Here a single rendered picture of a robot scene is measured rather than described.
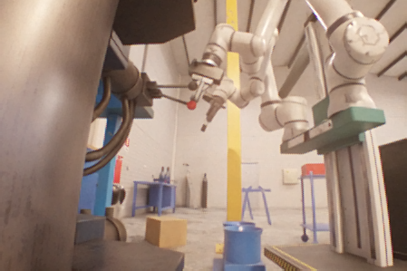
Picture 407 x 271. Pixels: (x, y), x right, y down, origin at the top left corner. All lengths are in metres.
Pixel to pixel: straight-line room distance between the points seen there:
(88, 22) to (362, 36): 0.83
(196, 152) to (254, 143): 2.91
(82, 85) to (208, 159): 10.81
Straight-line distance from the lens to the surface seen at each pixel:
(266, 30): 1.11
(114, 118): 1.27
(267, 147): 11.34
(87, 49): 0.19
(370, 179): 1.14
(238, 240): 1.65
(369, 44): 0.90
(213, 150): 11.04
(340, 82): 1.03
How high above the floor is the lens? 0.61
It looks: 17 degrees up
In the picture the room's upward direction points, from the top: 2 degrees clockwise
